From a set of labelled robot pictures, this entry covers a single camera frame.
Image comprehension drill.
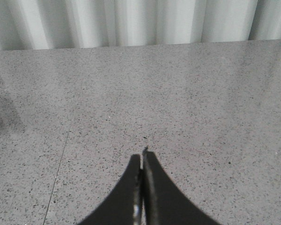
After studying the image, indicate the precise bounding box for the pale green curtain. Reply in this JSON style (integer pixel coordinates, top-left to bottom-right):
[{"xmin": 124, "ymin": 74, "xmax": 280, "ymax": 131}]
[{"xmin": 0, "ymin": 0, "xmax": 281, "ymax": 51}]

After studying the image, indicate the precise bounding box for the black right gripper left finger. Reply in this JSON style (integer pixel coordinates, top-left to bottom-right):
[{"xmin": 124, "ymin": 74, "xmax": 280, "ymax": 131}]
[{"xmin": 79, "ymin": 154, "xmax": 141, "ymax": 225}]

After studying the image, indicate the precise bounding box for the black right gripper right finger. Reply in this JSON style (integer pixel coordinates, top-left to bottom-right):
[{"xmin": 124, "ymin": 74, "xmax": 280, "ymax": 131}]
[{"xmin": 142, "ymin": 147, "xmax": 219, "ymax": 225}]

